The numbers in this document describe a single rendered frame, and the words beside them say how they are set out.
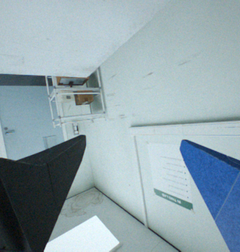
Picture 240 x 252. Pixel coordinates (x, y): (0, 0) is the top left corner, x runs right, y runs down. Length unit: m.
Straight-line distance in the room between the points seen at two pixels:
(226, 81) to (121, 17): 0.86
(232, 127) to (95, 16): 0.91
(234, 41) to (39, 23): 0.99
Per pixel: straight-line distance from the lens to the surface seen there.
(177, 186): 1.39
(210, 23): 1.17
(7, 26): 0.31
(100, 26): 0.30
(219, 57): 1.08
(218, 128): 1.02
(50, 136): 2.71
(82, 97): 1.94
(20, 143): 2.70
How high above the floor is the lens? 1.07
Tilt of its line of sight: 3 degrees up
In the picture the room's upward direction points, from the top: 171 degrees clockwise
